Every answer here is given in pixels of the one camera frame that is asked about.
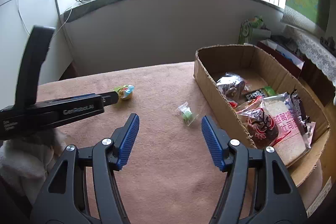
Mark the white lace cloth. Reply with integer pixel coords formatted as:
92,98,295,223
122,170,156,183
284,26,335,106

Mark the black ship model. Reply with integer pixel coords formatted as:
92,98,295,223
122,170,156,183
320,36,335,54

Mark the left white gloved hand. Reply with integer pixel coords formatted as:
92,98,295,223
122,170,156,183
1,128,67,204

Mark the green gift bag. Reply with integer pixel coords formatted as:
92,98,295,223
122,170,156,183
238,15,272,46

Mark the packaged sliced toast bread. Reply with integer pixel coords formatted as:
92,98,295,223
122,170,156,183
262,93,311,166

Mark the white cabinet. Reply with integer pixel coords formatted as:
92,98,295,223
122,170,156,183
0,0,74,109

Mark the pink white small sachet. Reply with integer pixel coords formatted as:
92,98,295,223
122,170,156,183
305,122,316,148

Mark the dark red open box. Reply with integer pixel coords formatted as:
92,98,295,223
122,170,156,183
257,39,304,79

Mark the clear green candy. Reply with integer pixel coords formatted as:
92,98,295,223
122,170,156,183
176,102,198,126

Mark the brown pastry clear wrapper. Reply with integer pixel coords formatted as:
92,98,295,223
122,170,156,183
217,73,249,103

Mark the black small snack packet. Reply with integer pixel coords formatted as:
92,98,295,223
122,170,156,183
245,89,268,101

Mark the cardboard box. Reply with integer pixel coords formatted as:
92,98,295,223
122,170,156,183
194,45,330,186

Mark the Snickers chocolate bar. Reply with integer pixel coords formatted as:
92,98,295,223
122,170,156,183
290,89,310,135

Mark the brown pastry red wrapper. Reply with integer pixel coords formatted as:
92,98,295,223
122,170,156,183
237,104,291,149

